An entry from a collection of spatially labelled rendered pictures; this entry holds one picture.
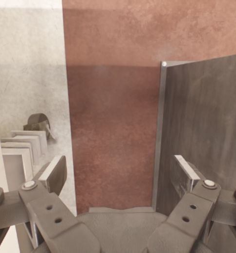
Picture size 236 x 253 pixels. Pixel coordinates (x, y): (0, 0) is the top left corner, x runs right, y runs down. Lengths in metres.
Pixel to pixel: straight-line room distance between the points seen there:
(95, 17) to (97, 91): 0.37
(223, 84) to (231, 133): 0.13
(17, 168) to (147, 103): 0.72
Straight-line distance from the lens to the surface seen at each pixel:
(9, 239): 0.38
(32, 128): 0.97
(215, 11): 1.18
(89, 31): 1.05
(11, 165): 0.84
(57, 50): 1.07
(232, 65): 0.52
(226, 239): 0.59
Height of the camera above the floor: 1.02
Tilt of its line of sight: 74 degrees down
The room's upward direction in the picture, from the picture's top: 177 degrees clockwise
